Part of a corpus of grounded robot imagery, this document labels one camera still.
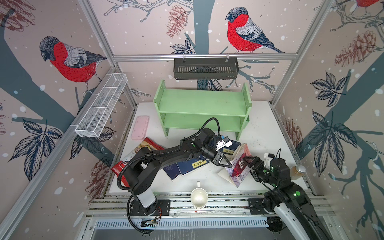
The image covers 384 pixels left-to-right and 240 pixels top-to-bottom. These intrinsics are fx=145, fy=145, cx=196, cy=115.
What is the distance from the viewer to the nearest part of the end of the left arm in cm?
67

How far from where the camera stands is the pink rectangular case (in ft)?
3.35

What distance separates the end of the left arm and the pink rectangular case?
0.50 metres
